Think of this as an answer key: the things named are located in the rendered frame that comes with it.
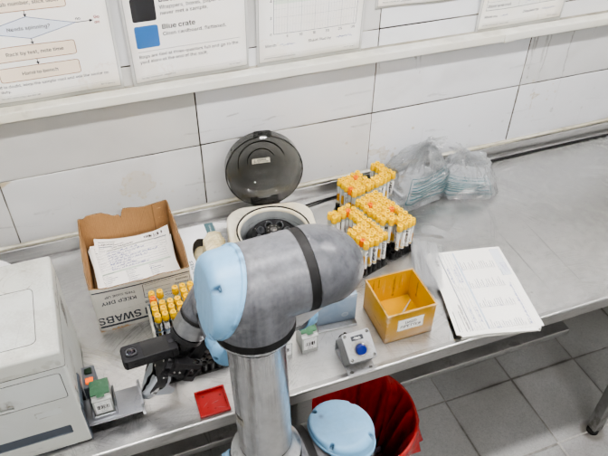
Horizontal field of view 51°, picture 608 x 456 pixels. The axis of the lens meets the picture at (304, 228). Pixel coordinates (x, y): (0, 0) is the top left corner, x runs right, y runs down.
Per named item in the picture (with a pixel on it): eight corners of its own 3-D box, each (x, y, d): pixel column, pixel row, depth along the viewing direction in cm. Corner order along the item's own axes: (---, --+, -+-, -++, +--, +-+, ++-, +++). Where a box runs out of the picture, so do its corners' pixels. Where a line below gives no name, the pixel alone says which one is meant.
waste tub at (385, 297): (384, 345, 155) (387, 318, 149) (361, 307, 165) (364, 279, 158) (432, 331, 159) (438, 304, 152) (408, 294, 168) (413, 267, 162)
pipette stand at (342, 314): (318, 333, 158) (319, 306, 151) (310, 313, 163) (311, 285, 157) (356, 325, 160) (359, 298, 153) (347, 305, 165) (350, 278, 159)
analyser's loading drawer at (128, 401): (47, 442, 132) (41, 429, 129) (45, 417, 137) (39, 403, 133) (147, 413, 138) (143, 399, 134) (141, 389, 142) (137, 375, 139)
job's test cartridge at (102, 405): (97, 418, 134) (90, 401, 130) (94, 400, 138) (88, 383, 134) (116, 413, 136) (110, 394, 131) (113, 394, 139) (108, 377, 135)
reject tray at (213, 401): (201, 419, 139) (201, 417, 139) (194, 394, 144) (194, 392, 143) (231, 410, 141) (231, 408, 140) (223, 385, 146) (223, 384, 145)
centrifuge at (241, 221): (239, 311, 163) (236, 277, 155) (226, 236, 185) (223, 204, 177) (329, 299, 167) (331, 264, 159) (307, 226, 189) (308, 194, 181)
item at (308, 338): (302, 354, 153) (302, 336, 149) (295, 339, 156) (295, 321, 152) (318, 349, 154) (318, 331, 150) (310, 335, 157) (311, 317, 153)
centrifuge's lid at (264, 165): (222, 137, 165) (219, 125, 172) (229, 219, 179) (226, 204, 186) (302, 129, 169) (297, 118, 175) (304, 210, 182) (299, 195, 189)
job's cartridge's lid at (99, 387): (90, 401, 130) (90, 399, 130) (88, 383, 134) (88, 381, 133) (110, 395, 132) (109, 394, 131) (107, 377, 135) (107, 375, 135)
